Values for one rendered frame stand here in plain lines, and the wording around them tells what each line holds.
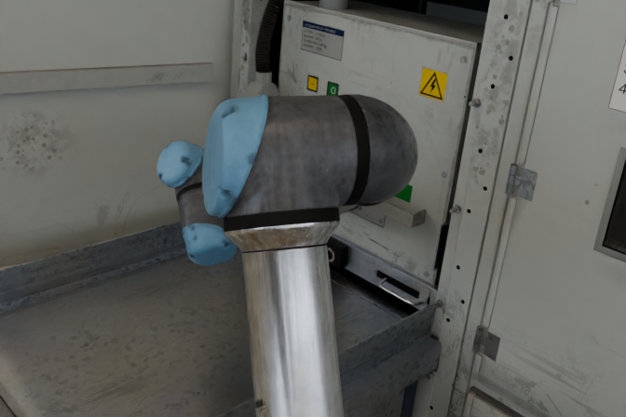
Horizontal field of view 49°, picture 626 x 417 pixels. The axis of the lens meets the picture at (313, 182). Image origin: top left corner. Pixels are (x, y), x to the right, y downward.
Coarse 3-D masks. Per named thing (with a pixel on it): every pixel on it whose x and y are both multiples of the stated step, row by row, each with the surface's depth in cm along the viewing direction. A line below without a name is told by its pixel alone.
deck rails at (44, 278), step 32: (64, 256) 133; (96, 256) 138; (128, 256) 144; (160, 256) 149; (0, 288) 126; (32, 288) 131; (64, 288) 133; (416, 320) 125; (352, 352) 113; (384, 352) 121; (224, 416) 95
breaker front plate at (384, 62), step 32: (288, 32) 148; (352, 32) 135; (384, 32) 129; (288, 64) 150; (320, 64) 143; (352, 64) 136; (384, 64) 131; (416, 64) 125; (448, 64) 120; (384, 96) 132; (416, 96) 127; (448, 96) 121; (416, 128) 128; (448, 128) 123; (448, 160) 124; (416, 192) 131; (448, 192) 126; (352, 224) 145; (384, 224) 139; (384, 256) 140; (416, 256) 134
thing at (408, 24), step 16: (288, 0) 146; (352, 0) 161; (352, 16) 134; (368, 16) 137; (384, 16) 139; (400, 16) 142; (416, 16) 144; (432, 16) 146; (416, 32) 124; (432, 32) 122; (448, 32) 127; (464, 32) 129; (480, 32) 131; (480, 48) 116; (464, 112) 120; (464, 128) 121; (448, 208) 127
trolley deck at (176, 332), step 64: (0, 320) 122; (64, 320) 124; (128, 320) 126; (192, 320) 128; (384, 320) 134; (0, 384) 107; (64, 384) 108; (128, 384) 109; (192, 384) 111; (384, 384) 118
